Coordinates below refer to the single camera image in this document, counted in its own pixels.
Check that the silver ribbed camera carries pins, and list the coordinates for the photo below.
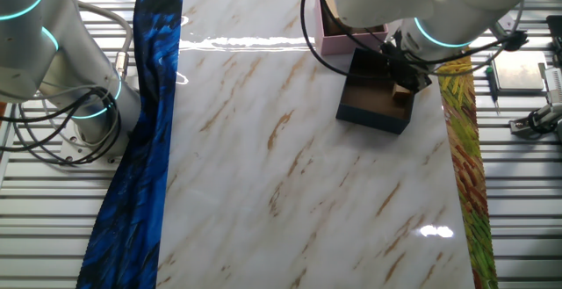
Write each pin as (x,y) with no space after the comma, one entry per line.
(554,82)

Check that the yellow green painted cloth strip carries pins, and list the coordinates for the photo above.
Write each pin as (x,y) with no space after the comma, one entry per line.
(470,170)

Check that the pink cardboard box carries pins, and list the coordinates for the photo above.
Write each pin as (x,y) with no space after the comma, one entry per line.
(347,45)

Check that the large wooden cube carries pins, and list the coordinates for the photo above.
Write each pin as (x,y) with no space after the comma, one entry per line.
(333,12)

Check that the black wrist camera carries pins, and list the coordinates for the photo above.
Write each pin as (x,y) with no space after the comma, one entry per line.
(514,40)

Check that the blue painted cloth strip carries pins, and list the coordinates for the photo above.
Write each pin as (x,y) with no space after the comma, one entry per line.
(131,192)

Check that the square silver metal plate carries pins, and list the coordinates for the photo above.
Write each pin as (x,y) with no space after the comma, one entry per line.
(520,71)

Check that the dark blue cardboard box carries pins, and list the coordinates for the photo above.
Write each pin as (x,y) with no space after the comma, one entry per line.
(373,120)

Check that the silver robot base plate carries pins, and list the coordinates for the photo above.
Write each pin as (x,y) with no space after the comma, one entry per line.
(74,148)

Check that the black device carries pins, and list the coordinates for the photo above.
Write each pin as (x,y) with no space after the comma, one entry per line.
(555,34)

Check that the white marble pattern mat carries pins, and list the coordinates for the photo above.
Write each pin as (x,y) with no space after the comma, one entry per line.
(307,192)

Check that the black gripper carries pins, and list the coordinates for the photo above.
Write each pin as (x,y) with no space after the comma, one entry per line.
(401,62)

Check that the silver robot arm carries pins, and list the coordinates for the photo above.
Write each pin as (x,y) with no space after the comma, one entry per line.
(417,3)

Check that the medium wooden cube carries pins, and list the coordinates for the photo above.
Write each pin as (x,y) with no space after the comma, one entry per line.
(400,92)

